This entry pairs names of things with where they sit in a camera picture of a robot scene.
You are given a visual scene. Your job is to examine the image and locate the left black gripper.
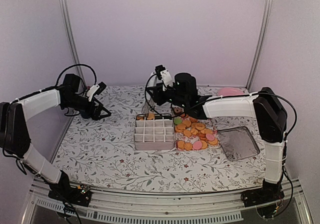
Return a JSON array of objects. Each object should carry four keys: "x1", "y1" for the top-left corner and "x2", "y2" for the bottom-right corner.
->
[{"x1": 63, "y1": 93, "x2": 112, "y2": 120}]

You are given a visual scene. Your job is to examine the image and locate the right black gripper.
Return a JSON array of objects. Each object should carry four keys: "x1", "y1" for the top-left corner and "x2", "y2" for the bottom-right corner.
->
[{"x1": 145, "y1": 82, "x2": 187, "y2": 110}]

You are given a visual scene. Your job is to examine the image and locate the metal serving tongs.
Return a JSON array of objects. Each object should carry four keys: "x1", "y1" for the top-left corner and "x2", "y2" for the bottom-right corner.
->
[{"x1": 141, "y1": 98, "x2": 155, "y2": 118}]

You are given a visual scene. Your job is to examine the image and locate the orange flower cookie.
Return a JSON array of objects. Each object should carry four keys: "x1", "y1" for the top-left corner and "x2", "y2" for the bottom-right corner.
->
[{"x1": 146, "y1": 112, "x2": 155, "y2": 120}]

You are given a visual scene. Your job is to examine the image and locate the orange swirl cookie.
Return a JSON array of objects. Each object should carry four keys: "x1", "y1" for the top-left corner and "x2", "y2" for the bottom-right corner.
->
[{"x1": 136, "y1": 116, "x2": 145, "y2": 121}]

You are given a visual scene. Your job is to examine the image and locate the metal tin with white dividers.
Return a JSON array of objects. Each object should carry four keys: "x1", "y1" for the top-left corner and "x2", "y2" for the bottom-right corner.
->
[{"x1": 133, "y1": 113, "x2": 175, "y2": 151}]

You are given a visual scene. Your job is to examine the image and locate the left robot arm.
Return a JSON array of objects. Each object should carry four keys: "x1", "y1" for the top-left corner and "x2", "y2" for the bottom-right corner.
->
[{"x1": 0, "y1": 74, "x2": 111, "y2": 201}]

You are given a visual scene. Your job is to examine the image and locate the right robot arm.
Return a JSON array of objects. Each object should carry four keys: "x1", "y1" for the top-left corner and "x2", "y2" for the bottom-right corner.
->
[{"x1": 144, "y1": 72, "x2": 289, "y2": 202}]

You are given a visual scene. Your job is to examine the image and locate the dark blue cup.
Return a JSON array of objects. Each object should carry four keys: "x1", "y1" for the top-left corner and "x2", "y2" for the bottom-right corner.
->
[{"x1": 79, "y1": 111, "x2": 91, "y2": 119}]

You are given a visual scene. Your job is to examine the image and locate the chocolate donut cookie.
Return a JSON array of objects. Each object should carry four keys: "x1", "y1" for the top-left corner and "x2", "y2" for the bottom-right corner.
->
[{"x1": 173, "y1": 107, "x2": 184, "y2": 115}]

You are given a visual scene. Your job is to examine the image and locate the green round cookie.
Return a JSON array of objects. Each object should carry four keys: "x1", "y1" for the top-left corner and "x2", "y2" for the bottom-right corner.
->
[{"x1": 173, "y1": 117, "x2": 183, "y2": 125}]

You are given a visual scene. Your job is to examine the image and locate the floral tablecloth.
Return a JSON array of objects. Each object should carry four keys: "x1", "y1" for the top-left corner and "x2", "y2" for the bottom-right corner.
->
[{"x1": 53, "y1": 86, "x2": 266, "y2": 193}]

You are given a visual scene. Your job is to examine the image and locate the pink plate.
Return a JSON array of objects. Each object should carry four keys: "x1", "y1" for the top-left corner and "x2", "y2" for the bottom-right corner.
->
[{"x1": 217, "y1": 87, "x2": 245, "y2": 97}]

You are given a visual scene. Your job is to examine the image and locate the pink round cookie right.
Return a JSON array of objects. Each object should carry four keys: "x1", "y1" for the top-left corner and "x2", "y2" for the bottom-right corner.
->
[{"x1": 205, "y1": 133, "x2": 215, "y2": 142}]

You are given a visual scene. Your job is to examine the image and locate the silver tin lid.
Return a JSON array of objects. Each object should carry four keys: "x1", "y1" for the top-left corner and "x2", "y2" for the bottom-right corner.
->
[{"x1": 218, "y1": 126, "x2": 260, "y2": 162}]

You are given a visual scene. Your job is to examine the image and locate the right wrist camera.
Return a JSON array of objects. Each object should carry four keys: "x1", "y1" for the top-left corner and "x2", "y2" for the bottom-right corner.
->
[{"x1": 155, "y1": 65, "x2": 173, "y2": 91}]

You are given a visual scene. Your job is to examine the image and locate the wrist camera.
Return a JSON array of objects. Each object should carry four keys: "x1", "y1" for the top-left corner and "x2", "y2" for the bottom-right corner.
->
[
  {"x1": 155, "y1": 65, "x2": 173, "y2": 91},
  {"x1": 85, "y1": 82, "x2": 107, "y2": 102}
]

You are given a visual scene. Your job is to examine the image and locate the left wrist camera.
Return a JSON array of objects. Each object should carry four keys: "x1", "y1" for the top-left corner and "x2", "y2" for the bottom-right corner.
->
[{"x1": 85, "y1": 82, "x2": 107, "y2": 102}]

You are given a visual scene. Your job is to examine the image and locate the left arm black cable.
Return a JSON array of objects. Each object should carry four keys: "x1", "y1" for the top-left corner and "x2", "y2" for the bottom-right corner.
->
[{"x1": 54, "y1": 63, "x2": 98, "y2": 90}]

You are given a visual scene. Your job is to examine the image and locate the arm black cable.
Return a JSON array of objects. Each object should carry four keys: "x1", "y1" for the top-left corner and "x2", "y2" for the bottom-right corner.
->
[
  {"x1": 54, "y1": 63, "x2": 98, "y2": 90},
  {"x1": 187, "y1": 90, "x2": 298, "y2": 145}
]

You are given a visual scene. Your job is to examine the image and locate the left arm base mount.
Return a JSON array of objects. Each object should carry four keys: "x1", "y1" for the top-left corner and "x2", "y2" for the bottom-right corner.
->
[{"x1": 48, "y1": 184, "x2": 92, "y2": 207}]

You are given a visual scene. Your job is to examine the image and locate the aluminium front rail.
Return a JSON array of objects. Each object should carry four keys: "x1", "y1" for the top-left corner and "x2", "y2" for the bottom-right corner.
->
[{"x1": 21, "y1": 178, "x2": 314, "y2": 224}]

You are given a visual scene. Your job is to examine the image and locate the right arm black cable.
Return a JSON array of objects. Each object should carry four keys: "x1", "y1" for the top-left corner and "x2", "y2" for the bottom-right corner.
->
[{"x1": 187, "y1": 90, "x2": 298, "y2": 145}]

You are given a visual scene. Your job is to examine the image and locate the left aluminium frame post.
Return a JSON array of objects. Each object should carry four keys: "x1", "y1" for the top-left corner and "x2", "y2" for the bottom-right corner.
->
[{"x1": 55, "y1": 0, "x2": 85, "y2": 85}]

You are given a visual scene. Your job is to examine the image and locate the aluminium frame post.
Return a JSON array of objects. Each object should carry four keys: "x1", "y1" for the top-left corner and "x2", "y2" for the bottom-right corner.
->
[
  {"x1": 245, "y1": 0, "x2": 273, "y2": 90},
  {"x1": 55, "y1": 0, "x2": 85, "y2": 85}
]

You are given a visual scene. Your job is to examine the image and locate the right aluminium frame post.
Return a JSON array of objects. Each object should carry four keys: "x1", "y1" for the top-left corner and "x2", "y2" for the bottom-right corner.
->
[{"x1": 245, "y1": 0, "x2": 273, "y2": 90}]

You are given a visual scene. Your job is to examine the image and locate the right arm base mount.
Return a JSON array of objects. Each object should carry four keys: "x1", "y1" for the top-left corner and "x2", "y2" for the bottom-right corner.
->
[{"x1": 240, "y1": 182, "x2": 285, "y2": 207}]

